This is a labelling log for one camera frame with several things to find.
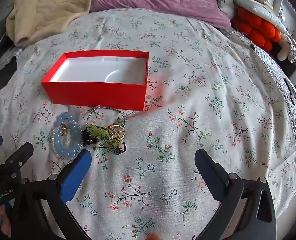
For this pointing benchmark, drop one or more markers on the floral bedsheet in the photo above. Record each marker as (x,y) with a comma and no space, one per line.
(188,100)

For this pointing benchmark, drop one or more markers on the beige quilted blanket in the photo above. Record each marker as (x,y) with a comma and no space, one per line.
(50,7)

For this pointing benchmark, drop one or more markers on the white printed pillow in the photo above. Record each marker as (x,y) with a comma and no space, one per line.
(224,1)

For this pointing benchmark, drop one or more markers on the orange plush toy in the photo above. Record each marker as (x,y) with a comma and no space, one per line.
(256,28)

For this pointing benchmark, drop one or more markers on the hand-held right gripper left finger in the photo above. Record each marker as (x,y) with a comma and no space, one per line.
(76,172)

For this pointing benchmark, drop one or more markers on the red cardboard box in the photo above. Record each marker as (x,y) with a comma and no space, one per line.
(95,95)

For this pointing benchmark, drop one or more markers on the white quilted cushion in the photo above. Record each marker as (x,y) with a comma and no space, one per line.
(260,7)

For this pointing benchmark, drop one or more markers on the gold hoop earrings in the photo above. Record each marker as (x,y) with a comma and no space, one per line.
(116,131)

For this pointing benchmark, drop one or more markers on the small gold charm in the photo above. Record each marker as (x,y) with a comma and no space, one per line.
(64,129)

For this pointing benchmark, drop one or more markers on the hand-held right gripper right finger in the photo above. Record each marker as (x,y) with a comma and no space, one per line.
(210,172)

